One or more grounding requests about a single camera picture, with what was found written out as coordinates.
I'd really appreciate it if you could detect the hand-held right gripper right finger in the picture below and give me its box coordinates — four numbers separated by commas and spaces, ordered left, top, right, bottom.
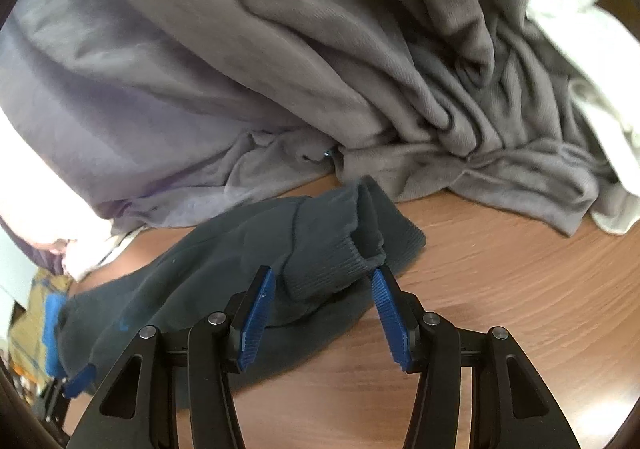
370, 265, 583, 449

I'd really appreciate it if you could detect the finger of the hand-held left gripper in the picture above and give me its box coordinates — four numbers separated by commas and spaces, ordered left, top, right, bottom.
50, 363, 97, 412
42, 293, 70, 377

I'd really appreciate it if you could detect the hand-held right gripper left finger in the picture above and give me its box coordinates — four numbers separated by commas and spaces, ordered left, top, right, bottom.
65, 265, 277, 449

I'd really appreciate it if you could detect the white cloth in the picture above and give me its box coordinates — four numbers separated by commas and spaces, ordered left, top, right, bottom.
0, 106, 147, 281
525, 0, 640, 236

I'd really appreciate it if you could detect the lavender grey cloth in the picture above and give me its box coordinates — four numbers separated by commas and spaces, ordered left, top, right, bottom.
0, 0, 321, 276

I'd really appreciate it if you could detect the grey garment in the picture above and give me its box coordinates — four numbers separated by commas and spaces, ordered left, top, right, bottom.
82, 0, 627, 236

